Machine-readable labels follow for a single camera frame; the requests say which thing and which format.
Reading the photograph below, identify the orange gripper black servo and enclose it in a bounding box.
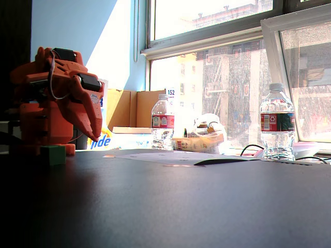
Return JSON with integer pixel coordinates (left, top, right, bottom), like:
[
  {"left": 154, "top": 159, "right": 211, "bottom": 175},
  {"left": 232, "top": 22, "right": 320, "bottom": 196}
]
[{"left": 59, "top": 73, "right": 104, "bottom": 142}]

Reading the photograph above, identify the green cube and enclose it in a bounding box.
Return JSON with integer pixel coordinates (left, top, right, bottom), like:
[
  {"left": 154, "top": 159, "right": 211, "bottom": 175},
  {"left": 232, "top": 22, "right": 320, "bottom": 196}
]
[{"left": 40, "top": 145, "right": 67, "bottom": 166}]

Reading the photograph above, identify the white grid paper sheet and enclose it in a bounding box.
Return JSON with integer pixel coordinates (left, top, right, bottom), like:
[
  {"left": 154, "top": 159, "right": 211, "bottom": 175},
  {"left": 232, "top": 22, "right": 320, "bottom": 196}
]
[{"left": 115, "top": 151, "right": 260, "bottom": 166}]

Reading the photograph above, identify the Tide detergent box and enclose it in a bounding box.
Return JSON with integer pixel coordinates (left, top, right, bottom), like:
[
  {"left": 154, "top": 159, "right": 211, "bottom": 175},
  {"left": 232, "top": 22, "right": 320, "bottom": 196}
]
[{"left": 87, "top": 79, "right": 113, "bottom": 151}]

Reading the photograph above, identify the flat white blue box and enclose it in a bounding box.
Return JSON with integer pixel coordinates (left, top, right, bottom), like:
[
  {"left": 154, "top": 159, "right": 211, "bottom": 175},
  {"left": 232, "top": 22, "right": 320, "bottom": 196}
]
[{"left": 111, "top": 126, "right": 153, "bottom": 150}]

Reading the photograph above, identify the brown cardboard box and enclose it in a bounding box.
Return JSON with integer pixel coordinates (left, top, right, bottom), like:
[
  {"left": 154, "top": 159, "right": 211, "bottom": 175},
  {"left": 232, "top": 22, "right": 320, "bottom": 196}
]
[{"left": 107, "top": 88, "right": 166, "bottom": 129}]

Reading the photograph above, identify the small clear water bottle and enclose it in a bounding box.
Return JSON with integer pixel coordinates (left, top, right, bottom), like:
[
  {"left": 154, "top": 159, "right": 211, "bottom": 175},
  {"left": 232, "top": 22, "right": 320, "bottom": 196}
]
[{"left": 151, "top": 94, "right": 175, "bottom": 151}]

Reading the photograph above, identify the white box device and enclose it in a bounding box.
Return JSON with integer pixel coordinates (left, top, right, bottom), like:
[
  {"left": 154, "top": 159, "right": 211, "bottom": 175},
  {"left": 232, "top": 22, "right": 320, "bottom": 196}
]
[{"left": 0, "top": 120, "right": 22, "bottom": 153}]

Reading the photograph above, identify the white sign with number 152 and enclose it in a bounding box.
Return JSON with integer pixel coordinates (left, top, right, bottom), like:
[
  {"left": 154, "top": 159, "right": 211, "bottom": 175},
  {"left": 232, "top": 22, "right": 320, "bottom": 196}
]
[{"left": 165, "top": 87, "right": 178, "bottom": 100}]

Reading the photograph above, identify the yellow printed snack package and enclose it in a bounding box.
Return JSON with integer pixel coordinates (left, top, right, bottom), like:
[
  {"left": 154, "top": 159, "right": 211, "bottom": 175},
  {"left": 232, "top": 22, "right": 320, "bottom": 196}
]
[{"left": 172, "top": 134, "right": 224, "bottom": 155}]

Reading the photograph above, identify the white plastic bag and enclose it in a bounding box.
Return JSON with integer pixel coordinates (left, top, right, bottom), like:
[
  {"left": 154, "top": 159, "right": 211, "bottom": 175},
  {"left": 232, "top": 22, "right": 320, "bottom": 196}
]
[{"left": 192, "top": 113, "right": 228, "bottom": 155}]

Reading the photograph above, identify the large clear water bottle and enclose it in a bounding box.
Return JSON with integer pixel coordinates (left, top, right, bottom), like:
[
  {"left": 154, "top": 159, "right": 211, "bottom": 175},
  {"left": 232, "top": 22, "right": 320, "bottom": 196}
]
[{"left": 260, "top": 83, "right": 296, "bottom": 161}]

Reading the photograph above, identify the white framed window screen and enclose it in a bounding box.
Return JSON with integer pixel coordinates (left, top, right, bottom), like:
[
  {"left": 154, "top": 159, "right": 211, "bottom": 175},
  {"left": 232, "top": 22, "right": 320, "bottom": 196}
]
[{"left": 260, "top": 4, "right": 331, "bottom": 151}]

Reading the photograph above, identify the arm servo wire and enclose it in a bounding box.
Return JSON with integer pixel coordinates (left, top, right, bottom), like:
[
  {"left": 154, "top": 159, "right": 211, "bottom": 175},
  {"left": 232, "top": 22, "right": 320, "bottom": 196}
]
[{"left": 48, "top": 49, "right": 71, "bottom": 100}]

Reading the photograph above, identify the window blind cord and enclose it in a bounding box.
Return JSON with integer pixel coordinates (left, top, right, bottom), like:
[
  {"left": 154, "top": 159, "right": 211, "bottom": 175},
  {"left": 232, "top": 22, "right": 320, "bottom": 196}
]
[{"left": 133, "top": 0, "right": 140, "bottom": 63}]

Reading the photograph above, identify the window frame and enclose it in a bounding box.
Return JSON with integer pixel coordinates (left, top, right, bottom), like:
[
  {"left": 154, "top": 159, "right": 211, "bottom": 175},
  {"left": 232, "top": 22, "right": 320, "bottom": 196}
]
[{"left": 141, "top": 0, "right": 331, "bottom": 156}]

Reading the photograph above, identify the black cable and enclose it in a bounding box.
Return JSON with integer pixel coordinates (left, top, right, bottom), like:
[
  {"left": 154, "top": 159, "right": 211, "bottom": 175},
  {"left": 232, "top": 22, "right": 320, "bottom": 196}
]
[
  {"left": 294, "top": 156, "right": 329, "bottom": 165},
  {"left": 239, "top": 144, "right": 265, "bottom": 157}
]

